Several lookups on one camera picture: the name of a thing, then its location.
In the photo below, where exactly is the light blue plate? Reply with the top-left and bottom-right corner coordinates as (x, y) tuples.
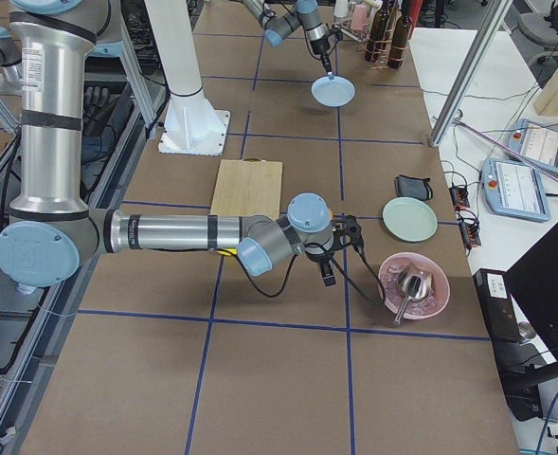
(311, 76), (355, 107)

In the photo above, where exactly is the light green plate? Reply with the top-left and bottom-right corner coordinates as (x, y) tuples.
(382, 197), (438, 243)

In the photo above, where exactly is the dark wine bottle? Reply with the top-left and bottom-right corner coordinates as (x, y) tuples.
(365, 0), (389, 63)
(387, 1), (413, 69)

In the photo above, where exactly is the pink bowl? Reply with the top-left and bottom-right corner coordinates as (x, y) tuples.
(378, 252), (450, 320)

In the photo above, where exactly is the metal scoop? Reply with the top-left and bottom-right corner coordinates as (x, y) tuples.
(393, 264), (433, 326)

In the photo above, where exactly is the wooden cutting board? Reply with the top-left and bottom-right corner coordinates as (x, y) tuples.
(210, 159), (283, 219)

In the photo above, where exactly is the black cloth pouch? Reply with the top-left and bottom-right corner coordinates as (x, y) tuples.
(395, 174), (434, 201)

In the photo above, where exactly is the black orange power strip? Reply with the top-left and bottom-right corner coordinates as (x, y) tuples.
(449, 185), (481, 252)

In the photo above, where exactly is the black computer box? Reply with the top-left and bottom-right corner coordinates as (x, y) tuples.
(473, 268), (536, 344)

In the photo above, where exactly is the teach pendant near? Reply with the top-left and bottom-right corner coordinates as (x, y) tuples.
(481, 158), (550, 223)

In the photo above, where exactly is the teach pendant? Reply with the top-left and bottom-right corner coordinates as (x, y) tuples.
(481, 158), (550, 223)
(508, 118), (558, 173)

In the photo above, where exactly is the black monitor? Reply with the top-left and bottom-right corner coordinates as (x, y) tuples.
(505, 222), (558, 349)

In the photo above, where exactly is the teach pendant far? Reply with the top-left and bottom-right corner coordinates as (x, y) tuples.
(508, 118), (558, 173)

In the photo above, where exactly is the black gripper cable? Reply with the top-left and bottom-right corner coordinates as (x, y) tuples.
(233, 215), (387, 307)

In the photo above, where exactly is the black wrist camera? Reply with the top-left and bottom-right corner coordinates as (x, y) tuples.
(332, 215), (364, 253)

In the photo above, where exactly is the copper wire bottle rack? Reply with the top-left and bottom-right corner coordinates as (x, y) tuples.
(361, 1), (413, 69)

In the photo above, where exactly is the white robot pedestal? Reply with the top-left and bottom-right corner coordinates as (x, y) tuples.
(145, 0), (230, 156)

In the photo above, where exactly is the aluminium frame post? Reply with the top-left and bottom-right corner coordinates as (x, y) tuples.
(429, 0), (513, 147)

